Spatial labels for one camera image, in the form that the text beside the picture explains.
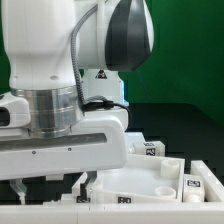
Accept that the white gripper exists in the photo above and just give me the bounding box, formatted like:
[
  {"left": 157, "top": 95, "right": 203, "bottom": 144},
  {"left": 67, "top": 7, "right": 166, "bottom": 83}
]
[{"left": 0, "top": 94, "right": 128, "bottom": 204}]

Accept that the grey braided cable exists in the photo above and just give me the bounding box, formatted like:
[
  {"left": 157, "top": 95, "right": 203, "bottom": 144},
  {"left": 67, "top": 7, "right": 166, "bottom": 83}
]
[{"left": 70, "top": 3, "right": 132, "bottom": 128}]

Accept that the white marker plate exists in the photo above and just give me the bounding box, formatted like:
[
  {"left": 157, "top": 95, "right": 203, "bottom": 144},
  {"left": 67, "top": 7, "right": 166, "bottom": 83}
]
[{"left": 125, "top": 132, "right": 145, "bottom": 147}]

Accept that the white square tabletop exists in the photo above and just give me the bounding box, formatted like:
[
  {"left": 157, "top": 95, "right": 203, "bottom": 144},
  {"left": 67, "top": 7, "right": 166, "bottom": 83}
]
[{"left": 71, "top": 153, "right": 186, "bottom": 204}]

